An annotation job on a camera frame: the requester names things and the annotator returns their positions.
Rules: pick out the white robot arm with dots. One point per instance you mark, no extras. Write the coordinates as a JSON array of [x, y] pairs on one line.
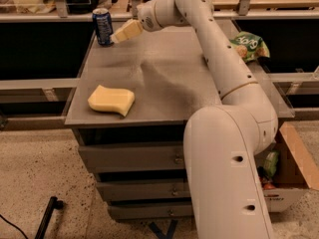
[[219, 142]]

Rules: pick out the bottom grey drawer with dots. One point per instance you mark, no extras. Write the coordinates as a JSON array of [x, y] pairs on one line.
[[150, 210]]

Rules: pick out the green snack bag in box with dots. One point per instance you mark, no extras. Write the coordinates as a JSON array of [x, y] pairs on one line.
[[270, 163]]

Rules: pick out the grey drawer cabinet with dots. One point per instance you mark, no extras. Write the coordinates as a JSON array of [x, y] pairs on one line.
[[170, 79]]

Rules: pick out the middle grey drawer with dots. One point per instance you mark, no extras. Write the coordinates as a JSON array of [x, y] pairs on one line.
[[143, 189]]

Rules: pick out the blue pepsi can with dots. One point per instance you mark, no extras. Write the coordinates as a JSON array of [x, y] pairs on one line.
[[103, 26]]

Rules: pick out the yellow sponge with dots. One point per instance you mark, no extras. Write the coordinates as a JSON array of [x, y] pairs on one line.
[[111, 100]]

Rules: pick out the cardboard box with snacks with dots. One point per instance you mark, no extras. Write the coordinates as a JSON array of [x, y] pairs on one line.
[[296, 170]]

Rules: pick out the grey drawer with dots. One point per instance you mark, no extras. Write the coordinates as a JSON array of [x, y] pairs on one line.
[[146, 156], [143, 189], [150, 210]]

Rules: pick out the black metal leg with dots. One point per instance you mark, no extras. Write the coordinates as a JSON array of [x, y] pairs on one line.
[[53, 204]]

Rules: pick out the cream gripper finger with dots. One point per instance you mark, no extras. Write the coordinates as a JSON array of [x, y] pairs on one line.
[[130, 29]]

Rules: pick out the green chip bag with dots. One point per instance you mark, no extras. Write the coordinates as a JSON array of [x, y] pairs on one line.
[[249, 47]]

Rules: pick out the top grey drawer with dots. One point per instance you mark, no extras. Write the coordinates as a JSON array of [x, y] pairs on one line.
[[146, 156]]

